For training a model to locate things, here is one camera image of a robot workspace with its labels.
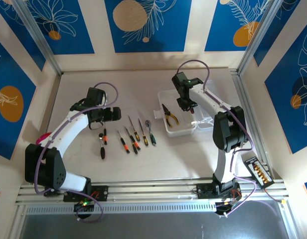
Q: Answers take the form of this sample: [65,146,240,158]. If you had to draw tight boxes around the yellow black needle-nose pliers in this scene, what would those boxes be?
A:
[161,103,180,129]

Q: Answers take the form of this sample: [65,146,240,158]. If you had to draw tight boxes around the translucent plastic tool box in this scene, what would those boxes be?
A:
[153,79,218,138]

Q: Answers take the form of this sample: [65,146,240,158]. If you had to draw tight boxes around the thin file yellow black handle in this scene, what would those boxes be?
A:
[128,115,141,142]

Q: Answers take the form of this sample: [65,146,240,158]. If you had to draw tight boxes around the green handled ratchet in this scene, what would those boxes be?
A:
[145,119,157,147]

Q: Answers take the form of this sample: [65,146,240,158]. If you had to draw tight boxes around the pink lidded printed cup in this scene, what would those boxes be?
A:
[35,132,52,146]

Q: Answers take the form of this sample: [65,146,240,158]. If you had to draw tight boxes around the black power board yellow connectors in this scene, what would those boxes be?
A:
[244,156,276,188]

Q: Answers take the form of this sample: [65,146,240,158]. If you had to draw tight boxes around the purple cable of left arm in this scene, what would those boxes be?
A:
[33,82,119,223]

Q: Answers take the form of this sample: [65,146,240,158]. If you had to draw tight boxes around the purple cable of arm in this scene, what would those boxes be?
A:
[33,82,119,223]
[177,59,258,217]

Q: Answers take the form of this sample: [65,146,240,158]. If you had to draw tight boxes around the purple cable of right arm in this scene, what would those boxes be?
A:
[177,59,258,217]

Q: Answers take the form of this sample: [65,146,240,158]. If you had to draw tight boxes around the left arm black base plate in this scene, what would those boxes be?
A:
[63,185,109,202]

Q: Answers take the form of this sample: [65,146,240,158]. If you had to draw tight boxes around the aluminium rail frame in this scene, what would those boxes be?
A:
[15,178,289,206]

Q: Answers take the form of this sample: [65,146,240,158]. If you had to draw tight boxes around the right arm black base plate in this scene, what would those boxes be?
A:
[196,183,243,200]

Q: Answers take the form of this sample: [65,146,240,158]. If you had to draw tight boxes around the aluminium frame post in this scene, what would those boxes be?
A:
[12,0,63,75]
[237,0,288,74]

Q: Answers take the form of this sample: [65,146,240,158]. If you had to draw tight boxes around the slotted grey cable duct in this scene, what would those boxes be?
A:
[25,202,216,215]

